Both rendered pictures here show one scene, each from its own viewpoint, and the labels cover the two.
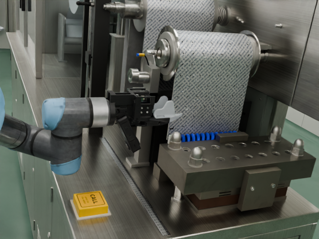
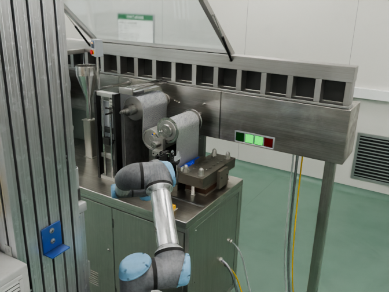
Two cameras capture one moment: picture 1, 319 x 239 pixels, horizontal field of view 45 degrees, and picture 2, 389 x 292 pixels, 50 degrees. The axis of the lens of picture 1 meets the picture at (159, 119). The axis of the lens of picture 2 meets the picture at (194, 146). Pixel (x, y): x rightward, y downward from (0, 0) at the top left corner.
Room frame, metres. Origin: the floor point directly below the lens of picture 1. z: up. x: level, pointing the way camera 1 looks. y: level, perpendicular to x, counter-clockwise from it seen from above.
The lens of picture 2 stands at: (-0.91, 1.09, 1.94)
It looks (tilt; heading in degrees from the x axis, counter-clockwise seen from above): 19 degrees down; 327
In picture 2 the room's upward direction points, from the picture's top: 2 degrees clockwise
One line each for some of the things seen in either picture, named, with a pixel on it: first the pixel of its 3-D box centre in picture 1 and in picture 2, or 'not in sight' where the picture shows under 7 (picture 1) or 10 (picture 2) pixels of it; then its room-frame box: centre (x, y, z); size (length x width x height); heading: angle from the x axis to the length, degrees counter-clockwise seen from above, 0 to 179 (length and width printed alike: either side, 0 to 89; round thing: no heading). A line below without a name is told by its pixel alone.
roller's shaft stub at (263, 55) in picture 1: (254, 55); not in sight; (1.17, -0.26, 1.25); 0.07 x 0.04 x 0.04; 116
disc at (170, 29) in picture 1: (166, 53); (167, 130); (1.04, 0.00, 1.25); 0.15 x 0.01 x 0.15; 26
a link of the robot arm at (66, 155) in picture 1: (60, 149); (143, 189); (0.87, 0.24, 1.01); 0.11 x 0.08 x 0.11; 71
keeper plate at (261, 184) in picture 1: (259, 188); (222, 177); (0.87, -0.28, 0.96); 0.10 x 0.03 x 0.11; 116
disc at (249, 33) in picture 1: (244, 55); (191, 120); (1.15, -0.23, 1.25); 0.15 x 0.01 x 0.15; 26
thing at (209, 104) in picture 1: (208, 107); (187, 149); (1.04, -0.13, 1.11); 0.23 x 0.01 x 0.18; 116
